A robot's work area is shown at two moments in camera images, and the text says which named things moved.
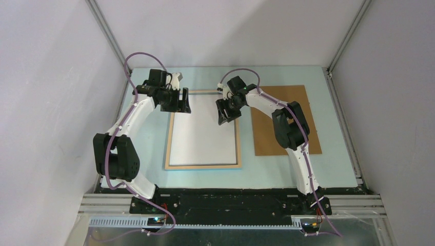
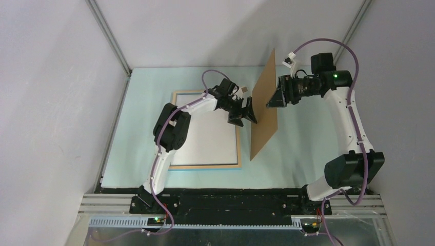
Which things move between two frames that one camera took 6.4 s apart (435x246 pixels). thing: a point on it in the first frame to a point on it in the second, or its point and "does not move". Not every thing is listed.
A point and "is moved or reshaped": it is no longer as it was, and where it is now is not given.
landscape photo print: (197, 138) does not move
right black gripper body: (235, 107) to (302, 88)
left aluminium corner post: (102, 19) does not move
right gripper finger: (223, 107) to (283, 83)
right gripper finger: (223, 118) to (277, 100)
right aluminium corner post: (352, 29) does not move
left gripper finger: (186, 108) to (248, 111)
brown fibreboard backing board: (265, 142) is moved or reshaped
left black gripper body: (170, 95) to (233, 107)
